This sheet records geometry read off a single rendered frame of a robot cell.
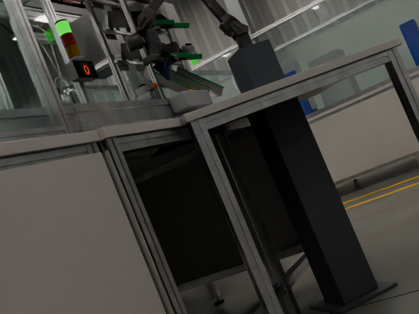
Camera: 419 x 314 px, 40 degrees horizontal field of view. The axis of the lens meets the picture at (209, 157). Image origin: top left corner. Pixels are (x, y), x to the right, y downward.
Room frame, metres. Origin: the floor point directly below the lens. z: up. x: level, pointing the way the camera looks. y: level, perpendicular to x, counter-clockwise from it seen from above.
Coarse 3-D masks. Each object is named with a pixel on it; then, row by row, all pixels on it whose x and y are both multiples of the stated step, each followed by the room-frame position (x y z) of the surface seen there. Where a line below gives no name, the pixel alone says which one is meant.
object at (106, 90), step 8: (152, 64) 3.70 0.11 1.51; (104, 72) 3.34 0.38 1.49; (128, 72) 3.40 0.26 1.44; (136, 72) 3.48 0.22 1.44; (96, 80) 3.38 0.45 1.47; (104, 80) 3.35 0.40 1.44; (112, 80) 3.33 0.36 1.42; (128, 80) 3.36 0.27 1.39; (136, 80) 3.44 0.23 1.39; (144, 80) 3.53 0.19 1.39; (88, 88) 3.41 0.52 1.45; (96, 88) 3.39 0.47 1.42; (104, 88) 3.36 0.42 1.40; (112, 88) 3.34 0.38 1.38; (136, 88) 3.41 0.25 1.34; (168, 88) 3.77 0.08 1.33; (96, 96) 3.39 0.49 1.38; (104, 96) 3.37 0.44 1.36; (112, 96) 3.35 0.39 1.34; (120, 96) 3.33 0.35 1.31; (136, 96) 3.38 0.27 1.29; (168, 96) 3.73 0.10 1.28
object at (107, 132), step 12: (168, 120) 1.80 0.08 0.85; (180, 120) 1.87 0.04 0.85; (108, 132) 1.49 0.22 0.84; (120, 132) 1.54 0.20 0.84; (132, 132) 1.59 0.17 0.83; (144, 132) 1.66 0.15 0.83; (180, 144) 2.43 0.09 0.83; (192, 144) 2.66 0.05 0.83; (132, 156) 2.16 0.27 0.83; (144, 156) 2.33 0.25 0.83; (156, 156) 2.54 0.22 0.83; (168, 156) 2.80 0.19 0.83; (132, 168) 2.63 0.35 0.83; (144, 168) 2.90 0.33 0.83
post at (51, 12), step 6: (48, 0) 2.16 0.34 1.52; (48, 6) 2.14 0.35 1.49; (48, 12) 2.14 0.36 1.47; (54, 12) 2.16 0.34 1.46; (54, 18) 2.15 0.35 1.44; (54, 24) 2.14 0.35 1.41; (60, 42) 2.14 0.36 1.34; (66, 54) 2.14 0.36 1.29; (78, 84) 2.14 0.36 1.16; (84, 84) 2.17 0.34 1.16; (84, 90) 2.16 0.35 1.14; (84, 96) 2.14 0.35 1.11; (84, 102) 2.15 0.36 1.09; (90, 102) 2.16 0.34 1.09
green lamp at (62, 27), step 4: (56, 24) 2.13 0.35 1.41; (60, 24) 2.12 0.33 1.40; (64, 24) 2.13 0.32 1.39; (68, 24) 2.14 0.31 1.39; (56, 28) 2.14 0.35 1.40; (60, 28) 2.12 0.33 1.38; (64, 28) 2.12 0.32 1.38; (68, 28) 2.13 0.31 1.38; (60, 32) 2.13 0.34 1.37; (64, 32) 2.12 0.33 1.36
